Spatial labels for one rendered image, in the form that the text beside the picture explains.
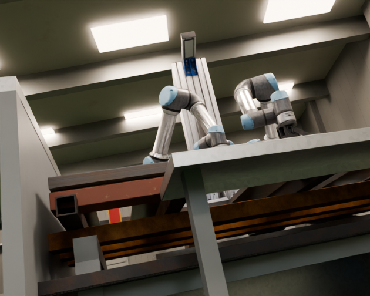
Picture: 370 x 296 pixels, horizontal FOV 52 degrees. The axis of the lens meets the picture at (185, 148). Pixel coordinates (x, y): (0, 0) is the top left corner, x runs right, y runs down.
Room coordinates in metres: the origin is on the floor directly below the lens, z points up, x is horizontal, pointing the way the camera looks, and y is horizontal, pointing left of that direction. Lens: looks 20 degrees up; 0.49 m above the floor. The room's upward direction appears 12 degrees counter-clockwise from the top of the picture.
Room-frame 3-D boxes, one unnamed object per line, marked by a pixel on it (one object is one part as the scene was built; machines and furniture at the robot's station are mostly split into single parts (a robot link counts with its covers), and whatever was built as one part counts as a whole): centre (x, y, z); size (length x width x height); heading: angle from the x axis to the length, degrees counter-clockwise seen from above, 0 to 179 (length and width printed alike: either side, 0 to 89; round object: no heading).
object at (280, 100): (1.52, -0.46, 1.17); 0.09 x 0.08 x 0.11; 173
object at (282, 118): (1.52, -0.46, 1.09); 0.08 x 0.08 x 0.05
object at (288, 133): (1.52, -0.45, 1.01); 0.09 x 0.08 x 0.12; 103
